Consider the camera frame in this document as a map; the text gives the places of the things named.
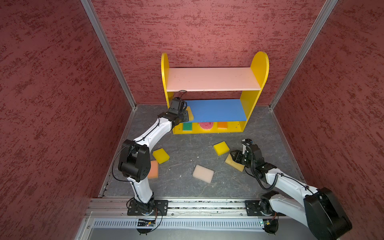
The aluminium corner post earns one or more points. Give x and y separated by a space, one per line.
97 26
316 28

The smiley face sponge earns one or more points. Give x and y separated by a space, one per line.
207 126

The tan yellow sponge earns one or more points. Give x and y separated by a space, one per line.
229 160

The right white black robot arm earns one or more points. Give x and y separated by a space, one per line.
317 209

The bright yellow sponge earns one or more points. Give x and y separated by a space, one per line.
161 156
221 148

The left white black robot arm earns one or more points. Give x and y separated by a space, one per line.
134 155

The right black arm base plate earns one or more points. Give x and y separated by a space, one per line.
261 208

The yellow shelf pink blue boards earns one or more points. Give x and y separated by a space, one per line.
249 81

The green yellow sponge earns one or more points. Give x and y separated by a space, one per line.
187 127

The pale pink sponge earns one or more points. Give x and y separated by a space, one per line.
203 174

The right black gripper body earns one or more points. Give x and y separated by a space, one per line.
243 159

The circuit board with wires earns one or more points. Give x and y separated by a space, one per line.
271 226
147 226

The right circuit board with wires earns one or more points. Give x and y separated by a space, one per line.
271 226

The orange sponge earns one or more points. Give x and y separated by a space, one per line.
222 125

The salmon pink sponge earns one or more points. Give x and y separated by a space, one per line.
154 171

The right aluminium corner post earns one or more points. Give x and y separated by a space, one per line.
316 28

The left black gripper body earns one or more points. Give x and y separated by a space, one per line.
183 116

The left circuit board with wires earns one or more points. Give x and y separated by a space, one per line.
147 226

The left aluminium corner post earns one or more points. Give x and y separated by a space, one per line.
97 26

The dark yellow sponge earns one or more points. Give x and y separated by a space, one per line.
190 114

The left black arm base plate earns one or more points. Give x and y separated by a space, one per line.
152 208

